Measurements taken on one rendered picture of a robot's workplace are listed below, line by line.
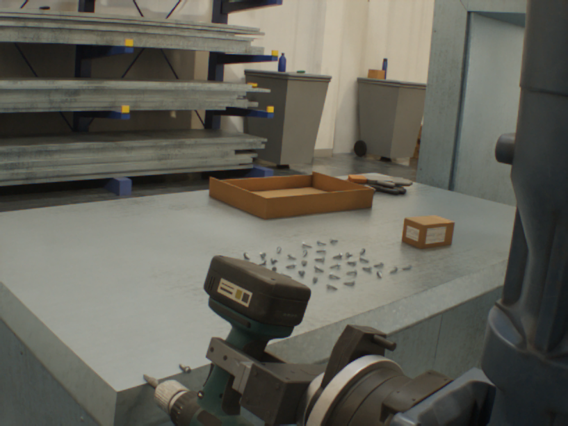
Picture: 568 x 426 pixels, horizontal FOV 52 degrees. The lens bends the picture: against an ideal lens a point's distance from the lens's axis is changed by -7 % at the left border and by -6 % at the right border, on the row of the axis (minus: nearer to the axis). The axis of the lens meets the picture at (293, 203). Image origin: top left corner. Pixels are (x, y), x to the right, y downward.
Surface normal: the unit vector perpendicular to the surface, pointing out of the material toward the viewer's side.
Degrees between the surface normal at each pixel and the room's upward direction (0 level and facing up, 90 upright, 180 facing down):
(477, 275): 67
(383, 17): 90
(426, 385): 3
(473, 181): 90
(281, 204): 90
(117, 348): 0
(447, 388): 3
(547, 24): 92
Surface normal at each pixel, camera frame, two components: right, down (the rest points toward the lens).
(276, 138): -0.76, 0.16
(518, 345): 0.06, -0.96
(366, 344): 0.69, 0.22
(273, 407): -0.65, -0.22
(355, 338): -0.49, -0.57
